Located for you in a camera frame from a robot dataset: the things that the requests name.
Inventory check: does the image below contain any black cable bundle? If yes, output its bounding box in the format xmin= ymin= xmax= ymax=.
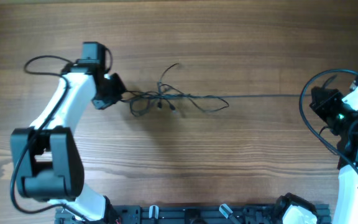
xmin=121 ymin=63 xmax=230 ymax=118

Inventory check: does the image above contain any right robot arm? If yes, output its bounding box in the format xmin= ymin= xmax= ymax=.
xmin=300 ymin=72 xmax=358 ymax=223

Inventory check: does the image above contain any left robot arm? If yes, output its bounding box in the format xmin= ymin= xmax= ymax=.
xmin=9 ymin=42 xmax=126 ymax=223

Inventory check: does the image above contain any left camera cable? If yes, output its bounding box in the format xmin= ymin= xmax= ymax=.
xmin=9 ymin=55 xmax=111 ymax=223

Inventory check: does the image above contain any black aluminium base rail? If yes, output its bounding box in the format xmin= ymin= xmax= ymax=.
xmin=54 ymin=203 xmax=331 ymax=224

